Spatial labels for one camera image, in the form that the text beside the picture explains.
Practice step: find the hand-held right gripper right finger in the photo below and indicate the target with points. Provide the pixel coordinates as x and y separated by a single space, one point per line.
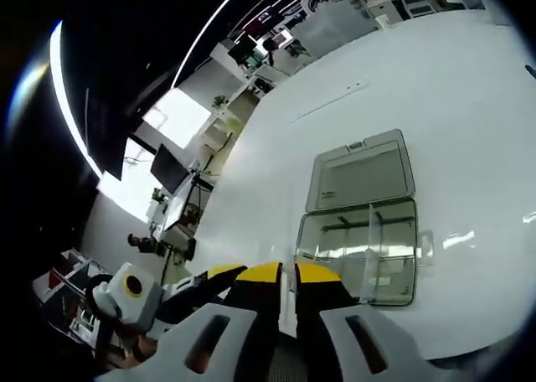
318 294

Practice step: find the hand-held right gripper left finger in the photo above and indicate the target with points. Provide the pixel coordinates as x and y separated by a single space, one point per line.
255 298

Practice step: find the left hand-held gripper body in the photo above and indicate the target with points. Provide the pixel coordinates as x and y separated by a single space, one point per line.
121 304

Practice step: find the clear plastic divider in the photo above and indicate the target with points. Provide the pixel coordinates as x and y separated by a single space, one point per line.
372 252
289 273

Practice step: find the grey clear guide fixture box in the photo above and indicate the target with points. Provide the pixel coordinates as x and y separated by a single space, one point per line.
360 177

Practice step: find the person's left hand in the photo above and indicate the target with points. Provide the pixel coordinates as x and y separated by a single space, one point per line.
136 344

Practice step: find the white standing desk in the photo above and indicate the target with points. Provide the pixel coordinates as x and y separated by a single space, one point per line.
180 206

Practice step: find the potted plant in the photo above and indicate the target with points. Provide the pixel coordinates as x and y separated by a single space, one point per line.
220 102
159 194

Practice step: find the open laptop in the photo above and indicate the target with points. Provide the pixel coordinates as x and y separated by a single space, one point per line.
167 170

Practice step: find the curved ceiling light strip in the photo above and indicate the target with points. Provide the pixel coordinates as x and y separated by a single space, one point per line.
201 34
67 101

